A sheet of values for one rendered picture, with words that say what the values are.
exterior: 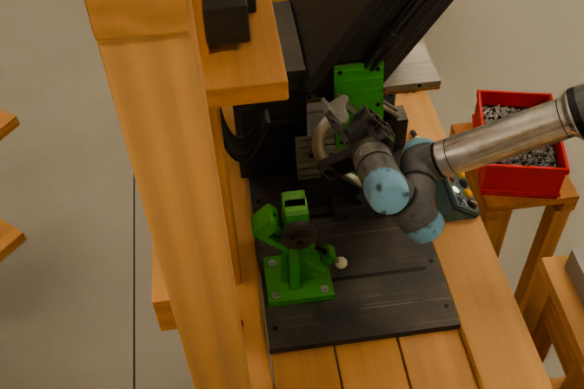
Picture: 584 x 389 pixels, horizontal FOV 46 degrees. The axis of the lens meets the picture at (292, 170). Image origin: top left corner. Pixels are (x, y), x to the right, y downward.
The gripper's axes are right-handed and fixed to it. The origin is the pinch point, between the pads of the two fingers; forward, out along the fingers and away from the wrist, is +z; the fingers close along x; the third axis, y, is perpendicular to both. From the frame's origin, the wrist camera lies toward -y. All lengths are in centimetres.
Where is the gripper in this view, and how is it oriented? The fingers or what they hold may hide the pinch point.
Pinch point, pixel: (345, 119)
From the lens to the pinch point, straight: 153.1
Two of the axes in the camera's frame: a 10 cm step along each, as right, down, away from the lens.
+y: 6.6, -6.9, -3.1
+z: -1.2, -5.0, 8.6
